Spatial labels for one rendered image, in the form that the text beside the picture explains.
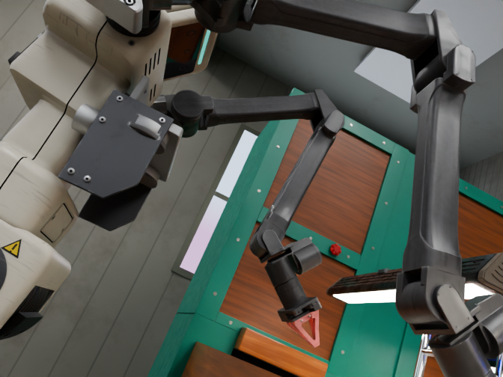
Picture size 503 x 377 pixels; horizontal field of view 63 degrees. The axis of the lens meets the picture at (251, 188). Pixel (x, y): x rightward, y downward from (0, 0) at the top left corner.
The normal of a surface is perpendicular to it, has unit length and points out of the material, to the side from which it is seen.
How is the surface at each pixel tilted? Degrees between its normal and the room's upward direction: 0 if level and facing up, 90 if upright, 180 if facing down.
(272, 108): 88
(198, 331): 90
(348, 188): 90
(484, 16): 180
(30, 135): 90
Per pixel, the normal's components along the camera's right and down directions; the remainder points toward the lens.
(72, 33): -0.49, 0.78
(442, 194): 0.22, -0.34
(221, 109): 0.43, -0.35
